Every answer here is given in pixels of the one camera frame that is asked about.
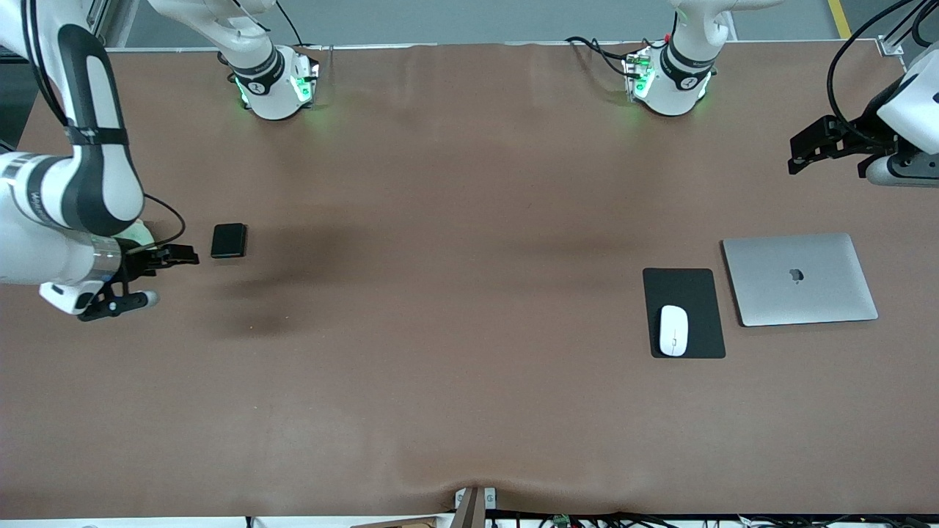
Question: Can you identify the white computer mouse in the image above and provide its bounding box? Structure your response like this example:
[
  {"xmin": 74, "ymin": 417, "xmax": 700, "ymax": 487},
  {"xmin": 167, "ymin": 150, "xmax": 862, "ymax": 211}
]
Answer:
[{"xmin": 659, "ymin": 304, "xmax": 690, "ymax": 358}]

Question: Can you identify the black mouse pad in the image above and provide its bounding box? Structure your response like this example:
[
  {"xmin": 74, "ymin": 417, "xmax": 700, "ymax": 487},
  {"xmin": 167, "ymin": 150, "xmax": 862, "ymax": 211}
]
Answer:
[{"xmin": 643, "ymin": 267, "xmax": 727, "ymax": 359}]

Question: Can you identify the green dinosaur plush toy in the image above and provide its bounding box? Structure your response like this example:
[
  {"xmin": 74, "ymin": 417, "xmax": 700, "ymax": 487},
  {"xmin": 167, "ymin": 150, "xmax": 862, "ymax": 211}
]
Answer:
[{"xmin": 125, "ymin": 219, "xmax": 158, "ymax": 252}]

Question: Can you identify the silver closed laptop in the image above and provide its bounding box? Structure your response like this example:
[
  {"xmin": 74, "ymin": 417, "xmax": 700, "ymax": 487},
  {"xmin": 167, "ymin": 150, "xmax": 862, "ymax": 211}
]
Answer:
[{"xmin": 721, "ymin": 232, "xmax": 880, "ymax": 328}]

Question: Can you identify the brown table cover mat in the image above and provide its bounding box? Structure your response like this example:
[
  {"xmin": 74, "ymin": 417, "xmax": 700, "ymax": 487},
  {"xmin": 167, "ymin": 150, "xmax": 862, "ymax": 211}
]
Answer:
[{"xmin": 0, "ymin": 40, "xmax": 939, "ymax": 518}]

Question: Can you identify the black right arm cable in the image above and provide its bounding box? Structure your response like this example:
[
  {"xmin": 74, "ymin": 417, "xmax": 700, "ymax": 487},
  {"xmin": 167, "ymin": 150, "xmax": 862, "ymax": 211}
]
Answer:
[{"xmin": 21, "ymin": 0, "xmax": 187, "ymax": 252}]

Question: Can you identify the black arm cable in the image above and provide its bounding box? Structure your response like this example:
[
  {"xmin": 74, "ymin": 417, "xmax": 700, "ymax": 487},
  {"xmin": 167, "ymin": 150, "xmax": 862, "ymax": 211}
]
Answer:
[
  {"xmin": 827, "ymin": 0, "xmax": 939, "ymax": 147},
  {"xmin": 21, "ymin": 0, "xmax": 187, "ymax": 252}
]

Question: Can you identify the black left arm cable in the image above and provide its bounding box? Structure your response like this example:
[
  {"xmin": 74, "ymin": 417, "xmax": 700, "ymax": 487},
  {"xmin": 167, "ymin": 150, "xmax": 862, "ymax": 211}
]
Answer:
[{"xmin": 827, "ymin": 0, "xmax": 939, "ymax": 147}]

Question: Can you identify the aluminium frame profile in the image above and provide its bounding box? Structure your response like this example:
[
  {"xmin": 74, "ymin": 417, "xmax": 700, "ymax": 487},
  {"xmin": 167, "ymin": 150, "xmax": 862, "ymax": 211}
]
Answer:
[
  {"xmin": 877, "ymin": 0, "xmax": 939, "ymax": 57},
  {"xmin": 87, "ymin": 0, "xmax": 140, "ymax": 48}
]

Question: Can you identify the thin black base cable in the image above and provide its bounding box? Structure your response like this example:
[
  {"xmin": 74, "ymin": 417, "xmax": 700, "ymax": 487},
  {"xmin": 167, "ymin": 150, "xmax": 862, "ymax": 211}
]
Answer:
[{"xmin": 275, "ymin": 0, "xmax": 307, "ymax": 48}]

